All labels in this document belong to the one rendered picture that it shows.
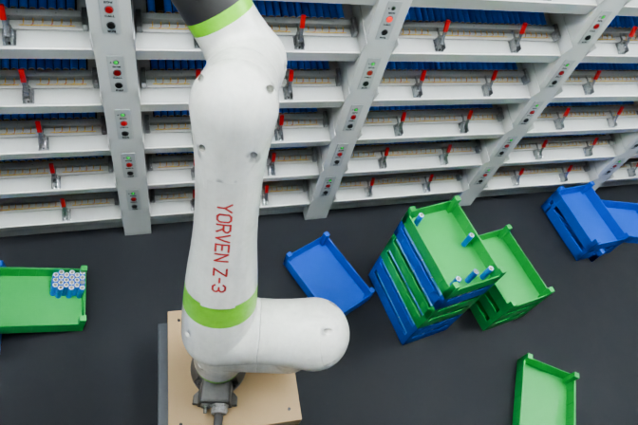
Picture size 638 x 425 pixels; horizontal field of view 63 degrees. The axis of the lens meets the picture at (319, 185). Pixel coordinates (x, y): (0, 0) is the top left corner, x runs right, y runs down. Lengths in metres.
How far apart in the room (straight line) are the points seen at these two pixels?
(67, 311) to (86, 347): 0.14
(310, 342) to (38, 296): 1.25
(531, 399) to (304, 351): 1.39
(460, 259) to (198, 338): 1.10
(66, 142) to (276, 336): 1.03
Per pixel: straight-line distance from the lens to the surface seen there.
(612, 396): 2.39
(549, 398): 2.21
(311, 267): 2.04
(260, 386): 1.50
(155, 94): 1.54
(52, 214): 2.01
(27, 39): 1.44
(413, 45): 1.60
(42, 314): 1.94
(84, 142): 1.69
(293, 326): 0.88
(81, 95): 1.55
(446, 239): 1.79
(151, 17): 1.43
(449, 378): 2.04
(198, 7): 0.69
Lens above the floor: 1.77
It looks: 51 degrees down
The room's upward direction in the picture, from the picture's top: 19 degrees clockwise
